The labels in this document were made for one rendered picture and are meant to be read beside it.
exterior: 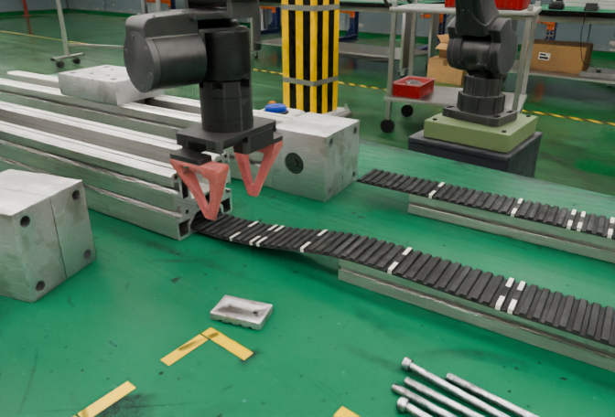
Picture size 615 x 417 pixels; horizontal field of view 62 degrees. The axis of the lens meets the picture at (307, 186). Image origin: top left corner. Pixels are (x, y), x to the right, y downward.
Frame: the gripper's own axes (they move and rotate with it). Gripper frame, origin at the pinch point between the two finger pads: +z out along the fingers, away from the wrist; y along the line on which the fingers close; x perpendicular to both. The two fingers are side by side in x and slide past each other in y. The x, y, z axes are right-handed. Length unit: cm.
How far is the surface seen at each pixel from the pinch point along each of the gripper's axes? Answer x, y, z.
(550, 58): -31, -490, 48
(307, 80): -171, -288, 50
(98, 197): -18.6, 5.0, 2.2
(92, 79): -42.2, -13.5, -7.9
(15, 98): -70, -14, -1
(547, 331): 35.4, 1.9, 2.8
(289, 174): -1.4, -14.1, 1.6
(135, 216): -11.6, 5.0, 3.0
